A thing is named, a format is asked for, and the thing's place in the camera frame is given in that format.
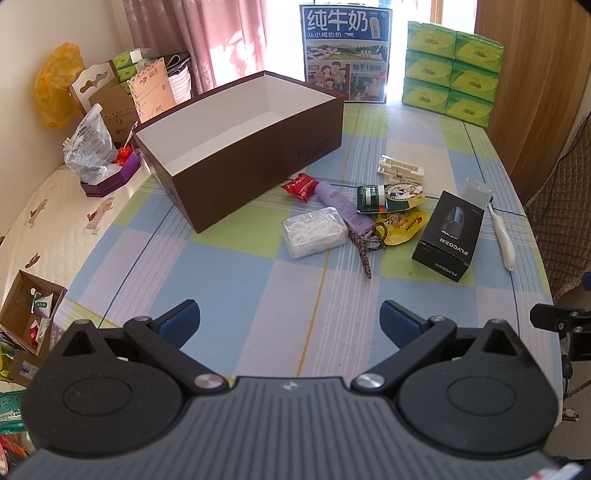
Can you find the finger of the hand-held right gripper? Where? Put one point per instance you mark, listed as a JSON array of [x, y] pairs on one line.
[[549, 317], [581, 344]]

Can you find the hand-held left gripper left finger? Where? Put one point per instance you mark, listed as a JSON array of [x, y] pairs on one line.
[[178, 321]]

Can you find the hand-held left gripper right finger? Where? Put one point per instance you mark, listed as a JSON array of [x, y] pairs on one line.
[[399, 321]]

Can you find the yellow snack packet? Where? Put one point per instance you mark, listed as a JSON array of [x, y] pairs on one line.
[[404, 226]]

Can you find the black product box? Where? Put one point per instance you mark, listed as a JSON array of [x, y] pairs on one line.
[[448, 235]]

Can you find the clear floss pick box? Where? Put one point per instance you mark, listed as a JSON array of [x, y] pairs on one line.
[[314, 230]]

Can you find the green white snack packet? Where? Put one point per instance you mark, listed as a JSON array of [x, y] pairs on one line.
[[392, 196]]

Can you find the purple tube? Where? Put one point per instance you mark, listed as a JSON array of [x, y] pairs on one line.
[[344, 207]]

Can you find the white hair clip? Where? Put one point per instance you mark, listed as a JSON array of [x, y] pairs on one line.
[[401, 168]]

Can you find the brown cardboard box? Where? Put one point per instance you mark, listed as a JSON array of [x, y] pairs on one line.
[[254, 184]]

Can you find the red snack packet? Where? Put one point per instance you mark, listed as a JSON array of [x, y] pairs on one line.
[[300, 187]]

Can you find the checked cloth desktop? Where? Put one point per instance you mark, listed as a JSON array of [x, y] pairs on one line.
[[300, 300]]

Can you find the brown quilted chair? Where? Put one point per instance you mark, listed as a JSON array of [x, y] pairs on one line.
[[561, 221]]

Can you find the purple hexagonal box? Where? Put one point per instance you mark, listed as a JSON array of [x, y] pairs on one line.
[[111, 182]]

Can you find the small open cardboard box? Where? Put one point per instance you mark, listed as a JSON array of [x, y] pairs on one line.
[[18, 300]]

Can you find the cream cartoon print blanket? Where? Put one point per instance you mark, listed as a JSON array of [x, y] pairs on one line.
[[46, 221]]

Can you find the red ornament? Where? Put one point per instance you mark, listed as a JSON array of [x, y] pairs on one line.
[[123, 154]]

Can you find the clear printed plastic bag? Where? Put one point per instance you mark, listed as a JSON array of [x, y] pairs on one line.
[[90, 147]]

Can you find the large open cardboard box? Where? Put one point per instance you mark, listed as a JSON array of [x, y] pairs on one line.
[[150, 92]]

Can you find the stack of white buckets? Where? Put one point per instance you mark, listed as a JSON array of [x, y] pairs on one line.
[[180, 85]]

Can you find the wooden wardrobe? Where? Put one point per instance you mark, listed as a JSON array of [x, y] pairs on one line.
[[535, 69]]

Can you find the small green tissue packet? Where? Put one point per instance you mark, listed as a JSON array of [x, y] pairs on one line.
[[125, 75], [124, 60]]

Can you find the stack of green tissue packs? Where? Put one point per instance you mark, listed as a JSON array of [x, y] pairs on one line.
[[450, 74]]

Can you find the white wooden chair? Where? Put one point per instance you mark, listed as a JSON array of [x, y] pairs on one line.
[[87, 78]]

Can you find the yellow plastic bag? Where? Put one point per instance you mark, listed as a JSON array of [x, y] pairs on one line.
[[55, 87]]

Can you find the blue milk carton box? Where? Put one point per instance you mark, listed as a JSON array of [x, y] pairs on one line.
[[344, 50]]

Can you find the pink curtain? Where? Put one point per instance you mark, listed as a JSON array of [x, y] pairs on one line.
[[231, 41]]

